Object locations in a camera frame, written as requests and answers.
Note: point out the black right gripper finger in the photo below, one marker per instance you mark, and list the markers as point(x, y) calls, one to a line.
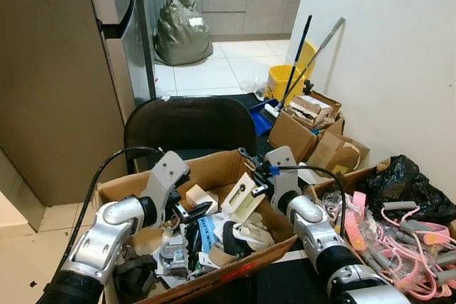
point(251, 159)
point(248, 189)

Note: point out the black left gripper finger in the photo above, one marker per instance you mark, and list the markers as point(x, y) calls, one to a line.
point(198, 208)
point(191, 218)

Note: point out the beige carton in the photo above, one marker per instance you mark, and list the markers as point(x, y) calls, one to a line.
point(242, 204)

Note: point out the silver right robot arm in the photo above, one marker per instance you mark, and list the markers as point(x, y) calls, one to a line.
point(320, 236)

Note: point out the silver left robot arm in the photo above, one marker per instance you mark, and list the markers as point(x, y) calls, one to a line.
point(107, 229)

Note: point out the large cardboard rubbish box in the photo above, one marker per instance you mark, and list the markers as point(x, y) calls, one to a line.
point(214, 165)

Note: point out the olive trash bag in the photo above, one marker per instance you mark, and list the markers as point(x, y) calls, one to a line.
point(182, 37)

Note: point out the small white box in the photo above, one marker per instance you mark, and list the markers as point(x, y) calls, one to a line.
point(201, 196)

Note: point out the blue white packet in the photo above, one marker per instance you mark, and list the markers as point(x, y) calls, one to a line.
point(205, 236)

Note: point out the blue dustpan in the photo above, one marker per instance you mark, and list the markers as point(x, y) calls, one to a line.
point(260, 115)

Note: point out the open cardboard box with paper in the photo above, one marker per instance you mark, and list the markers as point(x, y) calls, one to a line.
point(292, 137)

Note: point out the black round chair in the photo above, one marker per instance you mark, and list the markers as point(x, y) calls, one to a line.
point(189, 126)

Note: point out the dark grey crumpled pad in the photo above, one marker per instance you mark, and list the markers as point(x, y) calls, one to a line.
point(135, 272)

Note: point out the small cardboard box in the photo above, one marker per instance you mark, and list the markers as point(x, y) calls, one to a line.
point(335, 154)

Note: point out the yellow mop bucket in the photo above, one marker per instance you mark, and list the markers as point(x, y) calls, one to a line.
point(285, 80)

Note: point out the black floor mat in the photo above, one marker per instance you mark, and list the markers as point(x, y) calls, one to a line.
point(285, 282)

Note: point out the blue mop pole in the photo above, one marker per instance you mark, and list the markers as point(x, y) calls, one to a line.
point(303, 40)

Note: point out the black plastic bag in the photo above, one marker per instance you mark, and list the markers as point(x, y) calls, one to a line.
point(406, 183)

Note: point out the grey mop pole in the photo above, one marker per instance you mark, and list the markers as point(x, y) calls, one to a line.
point(328, 37)

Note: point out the grey steel fridge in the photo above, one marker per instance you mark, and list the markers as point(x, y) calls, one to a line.
point(121, 55)

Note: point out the brown tall cabinet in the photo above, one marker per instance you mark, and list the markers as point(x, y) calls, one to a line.
point(50, 69)

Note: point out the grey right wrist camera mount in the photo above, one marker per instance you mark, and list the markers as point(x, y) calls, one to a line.
point(281, 161)

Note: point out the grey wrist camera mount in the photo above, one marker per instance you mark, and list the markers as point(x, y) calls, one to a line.
point(281, 161)
point(167, 172)

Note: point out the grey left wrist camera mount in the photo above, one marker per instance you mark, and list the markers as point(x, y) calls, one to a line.
point(167, 172)

